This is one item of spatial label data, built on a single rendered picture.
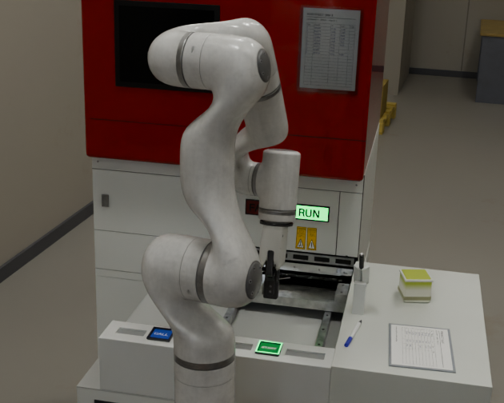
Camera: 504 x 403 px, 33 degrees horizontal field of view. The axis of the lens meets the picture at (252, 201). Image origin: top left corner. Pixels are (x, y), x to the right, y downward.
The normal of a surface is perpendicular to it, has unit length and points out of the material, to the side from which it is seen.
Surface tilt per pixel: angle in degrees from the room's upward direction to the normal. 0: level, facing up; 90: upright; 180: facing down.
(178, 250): 36
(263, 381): 90
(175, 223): 90
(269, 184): 79
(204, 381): 89
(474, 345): 0
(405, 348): 0
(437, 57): 90
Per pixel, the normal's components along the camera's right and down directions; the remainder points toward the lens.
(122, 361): -0.20, 0.31
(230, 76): -0.40, 0.19
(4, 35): 0.97, 0.11
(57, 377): 0.04, -0.94
